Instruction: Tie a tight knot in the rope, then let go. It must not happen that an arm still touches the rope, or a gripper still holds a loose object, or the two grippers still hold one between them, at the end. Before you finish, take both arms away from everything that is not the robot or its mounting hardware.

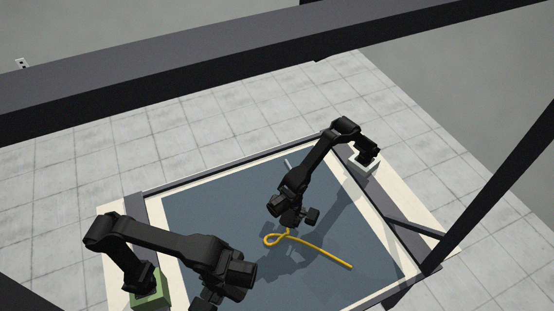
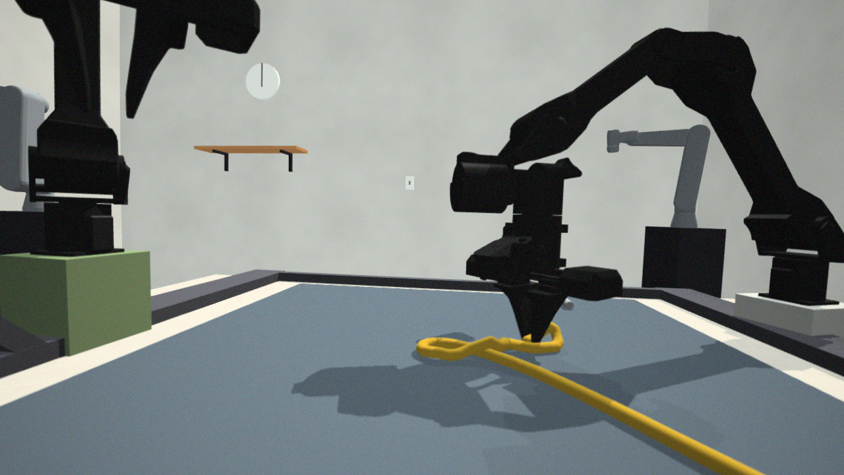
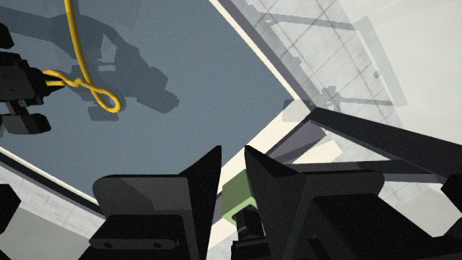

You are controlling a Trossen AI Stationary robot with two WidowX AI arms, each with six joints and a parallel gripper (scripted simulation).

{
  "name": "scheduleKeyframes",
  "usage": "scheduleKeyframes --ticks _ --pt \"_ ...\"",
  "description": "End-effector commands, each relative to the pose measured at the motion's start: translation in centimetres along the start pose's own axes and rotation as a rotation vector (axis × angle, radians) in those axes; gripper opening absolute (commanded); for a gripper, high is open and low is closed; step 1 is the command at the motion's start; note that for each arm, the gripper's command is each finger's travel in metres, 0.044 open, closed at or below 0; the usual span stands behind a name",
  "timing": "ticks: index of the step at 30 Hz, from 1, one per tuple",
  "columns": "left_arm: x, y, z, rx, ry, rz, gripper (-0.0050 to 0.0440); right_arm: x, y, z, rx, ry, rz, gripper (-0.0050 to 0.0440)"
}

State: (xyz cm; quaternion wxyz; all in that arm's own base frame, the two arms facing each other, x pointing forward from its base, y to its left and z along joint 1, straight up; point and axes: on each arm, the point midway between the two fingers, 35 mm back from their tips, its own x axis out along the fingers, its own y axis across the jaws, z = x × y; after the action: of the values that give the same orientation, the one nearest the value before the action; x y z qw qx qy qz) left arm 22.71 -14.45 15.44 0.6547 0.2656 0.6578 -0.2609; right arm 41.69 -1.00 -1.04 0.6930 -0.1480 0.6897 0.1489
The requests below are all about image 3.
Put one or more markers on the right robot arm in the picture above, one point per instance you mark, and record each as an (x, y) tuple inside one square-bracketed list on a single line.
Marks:
[(20, 81)]

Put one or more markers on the yellow rope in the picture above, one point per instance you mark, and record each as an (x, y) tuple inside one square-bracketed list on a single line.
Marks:
[(87, 80)]

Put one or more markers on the blue-grey mat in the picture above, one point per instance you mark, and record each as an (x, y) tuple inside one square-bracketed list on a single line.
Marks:
[(186, 79)]

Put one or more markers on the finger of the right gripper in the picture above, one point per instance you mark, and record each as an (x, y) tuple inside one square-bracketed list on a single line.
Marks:
[(51, 78), (52, 89)]

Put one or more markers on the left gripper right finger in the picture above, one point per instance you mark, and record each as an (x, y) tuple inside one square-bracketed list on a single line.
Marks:
[(283, 195)]

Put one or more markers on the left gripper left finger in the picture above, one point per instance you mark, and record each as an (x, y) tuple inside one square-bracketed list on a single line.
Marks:
[(193, 197)]

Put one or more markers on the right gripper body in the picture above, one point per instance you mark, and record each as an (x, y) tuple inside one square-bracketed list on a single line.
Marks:
[(19, 121)]

